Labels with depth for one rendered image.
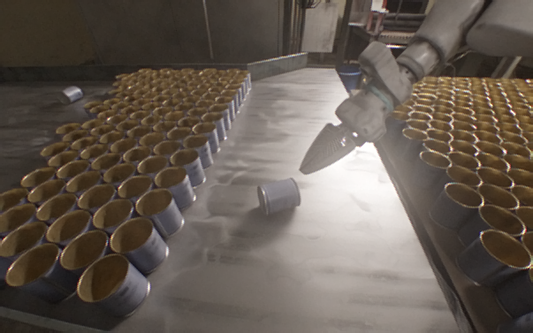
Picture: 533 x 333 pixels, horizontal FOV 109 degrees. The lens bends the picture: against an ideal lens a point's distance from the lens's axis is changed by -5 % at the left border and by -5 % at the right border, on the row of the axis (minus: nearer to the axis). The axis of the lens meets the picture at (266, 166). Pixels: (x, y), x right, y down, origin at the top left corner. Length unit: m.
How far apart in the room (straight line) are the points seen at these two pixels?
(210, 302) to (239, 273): 0.06
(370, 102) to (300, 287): 0.34
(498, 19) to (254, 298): 0.54
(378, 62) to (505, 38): 0.17
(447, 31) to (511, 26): 0.07
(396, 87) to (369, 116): 0.06
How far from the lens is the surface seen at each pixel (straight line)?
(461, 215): 0.57
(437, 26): 0.47
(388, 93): 0.42
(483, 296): 0.55
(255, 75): 1.28
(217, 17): 2.87
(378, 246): 0.48
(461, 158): 0.73
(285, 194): 0.43
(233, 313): 0.40
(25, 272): 0.53
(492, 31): 0.46
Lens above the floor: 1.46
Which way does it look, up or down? 40 degrees down
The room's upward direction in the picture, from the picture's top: 1 degrees counter-clockwise
